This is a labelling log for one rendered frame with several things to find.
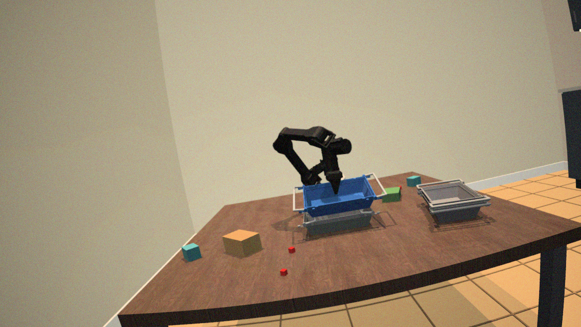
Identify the teal cube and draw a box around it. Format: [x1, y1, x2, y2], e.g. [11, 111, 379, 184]
[181, 243, 202, 262]
[407, 176, 421, 187]

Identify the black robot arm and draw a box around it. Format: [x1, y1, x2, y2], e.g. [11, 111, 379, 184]
[273, 126, 352, 186]

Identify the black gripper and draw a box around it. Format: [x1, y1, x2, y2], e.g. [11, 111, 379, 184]
[323, 155, 343, 194]

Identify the green block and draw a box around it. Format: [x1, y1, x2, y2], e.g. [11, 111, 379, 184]
[382, 187, 401, 202]

